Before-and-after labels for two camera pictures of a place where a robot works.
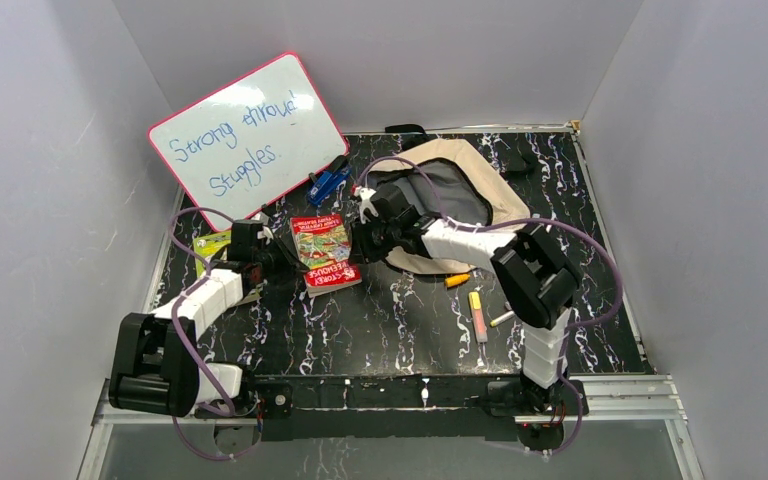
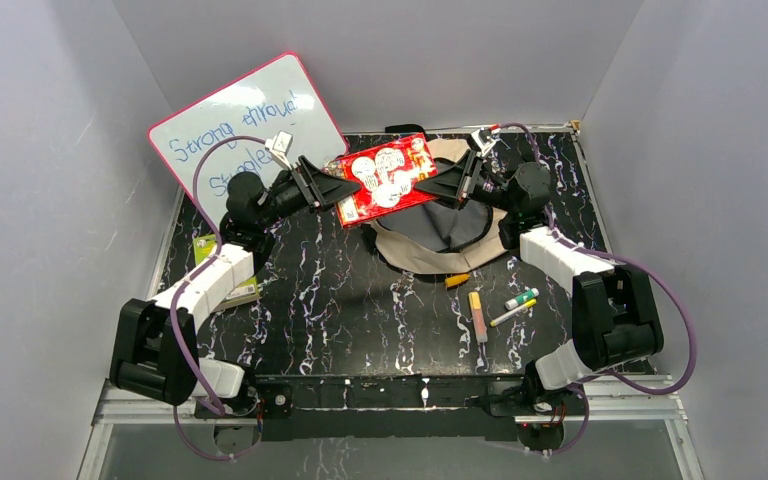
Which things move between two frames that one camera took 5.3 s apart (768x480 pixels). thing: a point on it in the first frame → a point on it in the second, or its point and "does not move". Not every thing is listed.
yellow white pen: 501,318 does not move
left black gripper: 275,256 → 311,186
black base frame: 403,407 does not move
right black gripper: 361,248 → 458,181
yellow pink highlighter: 474,301 does not move
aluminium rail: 618,398 does not move
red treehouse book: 324,248 → 387,175
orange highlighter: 456,279 does not move
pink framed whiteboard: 242,147 does not move
